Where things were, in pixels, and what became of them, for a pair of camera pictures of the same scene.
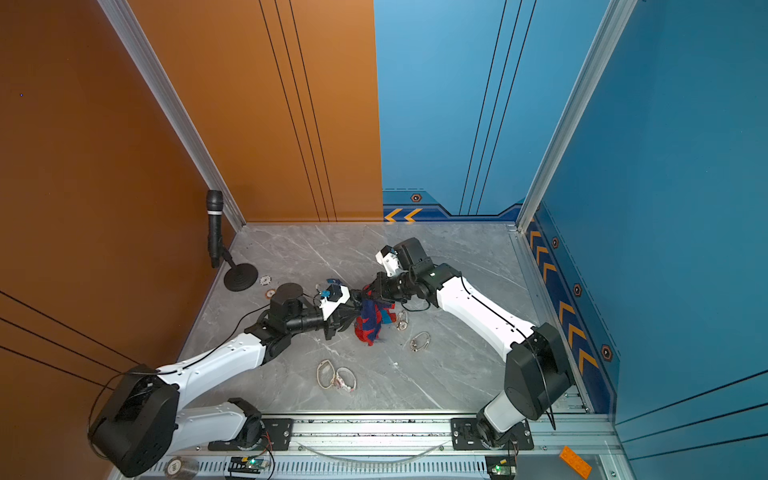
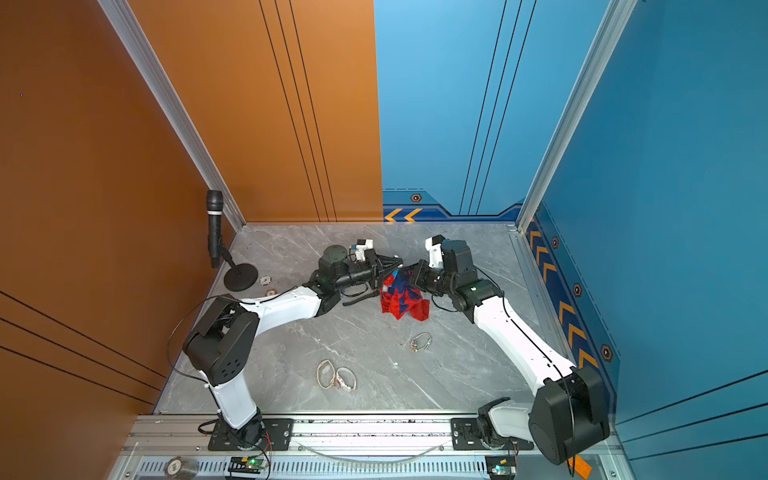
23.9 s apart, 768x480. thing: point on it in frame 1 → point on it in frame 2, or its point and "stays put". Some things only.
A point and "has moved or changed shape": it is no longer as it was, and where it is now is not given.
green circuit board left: (246, 465) stays put
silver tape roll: (181, 468) stays put
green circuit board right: (501, 466) stays put
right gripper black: (382, 282) → (419, 281)
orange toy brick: (575, 462) stays put
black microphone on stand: (242, 277) stays put
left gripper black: (337, 323) → (380, 273)
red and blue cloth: (368, 325) has moved or changed shape
